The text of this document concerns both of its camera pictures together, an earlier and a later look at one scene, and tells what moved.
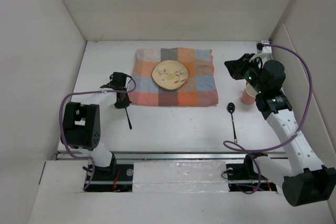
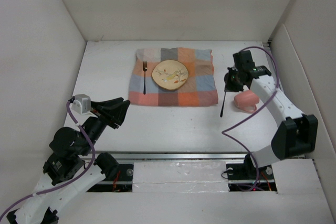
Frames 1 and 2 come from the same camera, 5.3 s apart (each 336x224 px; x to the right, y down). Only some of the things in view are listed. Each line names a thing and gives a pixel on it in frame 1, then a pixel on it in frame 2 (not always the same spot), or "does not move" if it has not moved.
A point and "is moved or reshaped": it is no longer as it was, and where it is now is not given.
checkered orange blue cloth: x=199 y=89 does not move
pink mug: x=249 y=95 is moved or reshaped
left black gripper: x=124 y=104 → x=117 y=114
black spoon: x=231 y=108 → x=221 y=111
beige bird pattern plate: x=169 y=74 does not move
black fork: x=128 y=118 → x=145 y=67
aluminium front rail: x=179 y=155 does not move
